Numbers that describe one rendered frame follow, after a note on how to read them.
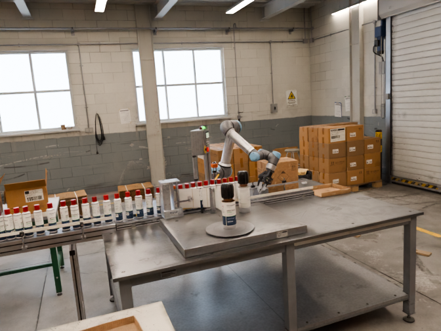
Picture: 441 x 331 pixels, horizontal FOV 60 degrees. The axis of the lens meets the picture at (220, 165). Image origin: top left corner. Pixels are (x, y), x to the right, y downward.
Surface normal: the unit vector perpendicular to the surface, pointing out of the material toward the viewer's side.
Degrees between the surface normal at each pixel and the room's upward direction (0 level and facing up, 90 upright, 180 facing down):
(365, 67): 90
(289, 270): 90
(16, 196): 90
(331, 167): 90
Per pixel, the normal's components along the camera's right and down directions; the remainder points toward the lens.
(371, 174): 0.37, 0.12
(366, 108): -0.94, 0.12
